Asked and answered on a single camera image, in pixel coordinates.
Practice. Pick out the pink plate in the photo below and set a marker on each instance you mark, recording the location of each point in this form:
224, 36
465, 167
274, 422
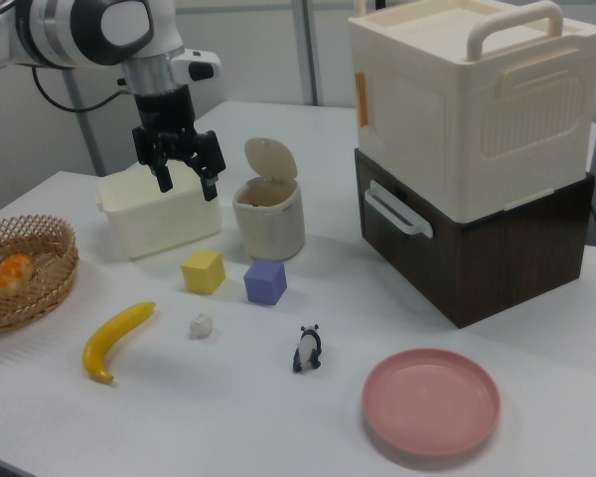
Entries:
429, 402

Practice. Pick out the small beige lidded trash can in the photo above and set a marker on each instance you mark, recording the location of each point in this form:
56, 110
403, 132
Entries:
270, 233

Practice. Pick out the white paper ball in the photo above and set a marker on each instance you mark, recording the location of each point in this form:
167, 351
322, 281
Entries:
201, 325

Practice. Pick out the purple cube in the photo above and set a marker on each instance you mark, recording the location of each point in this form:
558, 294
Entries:
264, 284

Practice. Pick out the toy bread with orange glaze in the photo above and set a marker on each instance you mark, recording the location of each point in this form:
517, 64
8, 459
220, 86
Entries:
10, 275

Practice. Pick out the cream rectangular plastic bin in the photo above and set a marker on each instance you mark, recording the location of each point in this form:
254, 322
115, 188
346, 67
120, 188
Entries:
169, 223

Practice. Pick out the woven wicker basket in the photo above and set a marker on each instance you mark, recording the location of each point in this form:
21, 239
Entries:
54, 280

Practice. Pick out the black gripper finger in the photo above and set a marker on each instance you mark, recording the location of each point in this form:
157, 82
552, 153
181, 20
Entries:
162, 176
209, 181

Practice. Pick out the dark brown wooden drawer cabinet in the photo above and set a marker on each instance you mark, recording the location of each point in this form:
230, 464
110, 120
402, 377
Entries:
501, 268

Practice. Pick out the yellow cube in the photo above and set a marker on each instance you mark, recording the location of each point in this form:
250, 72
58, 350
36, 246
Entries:
202, 273

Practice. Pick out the yellow toy banana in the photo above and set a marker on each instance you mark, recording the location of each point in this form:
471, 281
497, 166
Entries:
109, 338

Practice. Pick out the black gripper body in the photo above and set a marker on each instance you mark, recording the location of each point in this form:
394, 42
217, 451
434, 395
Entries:
164, 109

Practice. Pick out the panda figurine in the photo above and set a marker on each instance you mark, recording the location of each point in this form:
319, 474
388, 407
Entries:
307, 350

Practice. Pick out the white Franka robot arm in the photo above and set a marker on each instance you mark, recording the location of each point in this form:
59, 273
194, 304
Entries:
129, 25

